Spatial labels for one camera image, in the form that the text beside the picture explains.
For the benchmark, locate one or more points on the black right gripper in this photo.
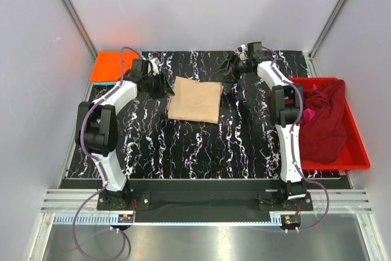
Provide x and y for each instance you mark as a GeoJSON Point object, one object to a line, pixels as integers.
{"type": "Point", "coordinates": [234, 64]}

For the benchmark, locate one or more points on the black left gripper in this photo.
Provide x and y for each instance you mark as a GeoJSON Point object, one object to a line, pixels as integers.
{"type": "Point", "coordinates": [157, 84]}

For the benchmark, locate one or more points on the beige t-shirt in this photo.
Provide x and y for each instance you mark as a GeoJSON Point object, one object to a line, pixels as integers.
{"type": "Point", "coordinates": [195, 101]}

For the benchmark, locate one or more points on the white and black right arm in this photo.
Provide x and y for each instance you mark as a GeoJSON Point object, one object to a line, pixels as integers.
{"type": "Point", "coordinates": [285, 109]}

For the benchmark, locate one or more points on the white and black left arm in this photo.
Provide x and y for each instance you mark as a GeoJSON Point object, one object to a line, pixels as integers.
{"type": "Point", "coordinates": [97, 128]}

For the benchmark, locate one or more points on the folded orange t-shirt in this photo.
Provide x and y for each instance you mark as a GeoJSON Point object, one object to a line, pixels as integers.
{"type": "Point", "coordinates": [107, 65]}

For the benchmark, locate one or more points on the folded teal t-shirt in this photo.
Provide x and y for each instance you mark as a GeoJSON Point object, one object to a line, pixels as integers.
{"type": "Point", "coordinates": [104, 83]}

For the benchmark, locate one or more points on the pink garment in bin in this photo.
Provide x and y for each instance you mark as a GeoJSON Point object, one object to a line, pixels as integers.
{"type": "Point", "coordinates": [309, 110]}

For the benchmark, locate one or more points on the dark red t-shirt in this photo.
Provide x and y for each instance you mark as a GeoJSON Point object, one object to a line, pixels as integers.
{"type": "Point", "coordinates": [323, 138]}

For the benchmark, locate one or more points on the left controller board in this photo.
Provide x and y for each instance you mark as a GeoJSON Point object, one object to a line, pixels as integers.
{"type": "Point", "coordinates": [125, 218]}

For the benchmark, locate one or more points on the controller board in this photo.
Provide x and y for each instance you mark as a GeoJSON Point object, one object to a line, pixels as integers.
{"type": "Point", "coordinates": [125, 218]}
{"type": "Point", "coordinates": [292, 220]}

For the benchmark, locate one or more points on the red plastic bin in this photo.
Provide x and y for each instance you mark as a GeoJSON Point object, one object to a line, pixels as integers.
{"type": "Point", "coordinates": [353, 155]}

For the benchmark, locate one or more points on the right controller board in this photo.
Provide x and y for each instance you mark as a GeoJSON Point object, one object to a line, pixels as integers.
{"type": "Point", "coordinates": [292, 220]}

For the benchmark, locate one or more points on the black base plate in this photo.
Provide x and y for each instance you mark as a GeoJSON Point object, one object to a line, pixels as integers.
{"type": "Point", "coordinates": [263, 195]}

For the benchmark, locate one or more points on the aluminium frame rail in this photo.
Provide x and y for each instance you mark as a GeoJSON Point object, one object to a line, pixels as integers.
{"type": "Point", "coordinates": [79, 206]}

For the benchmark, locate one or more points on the right aluminium corner post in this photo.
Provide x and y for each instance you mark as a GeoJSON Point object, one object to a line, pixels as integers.
{"type": "Point", "coordinates": [333, 17]}

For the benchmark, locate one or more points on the aluminium corner post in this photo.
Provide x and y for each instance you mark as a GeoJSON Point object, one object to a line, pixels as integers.
{"type": "Point", "coordinates": [333, 17]}
{"type": "Point", "coordinates": [77, 21]}

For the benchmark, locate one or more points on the left aluminium corner post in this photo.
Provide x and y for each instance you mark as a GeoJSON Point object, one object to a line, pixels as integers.
{"type": "Point", "coordinates": [77, 21]}

